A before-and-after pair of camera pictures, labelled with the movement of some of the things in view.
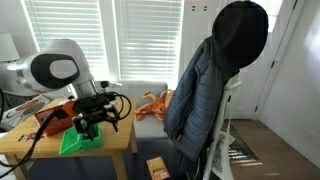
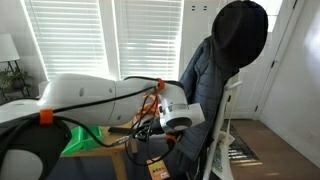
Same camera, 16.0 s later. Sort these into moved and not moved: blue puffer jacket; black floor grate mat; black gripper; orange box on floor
Moved: black gripper
Not moved: orange box on floor; black floor grate mat; blue puffer jacket
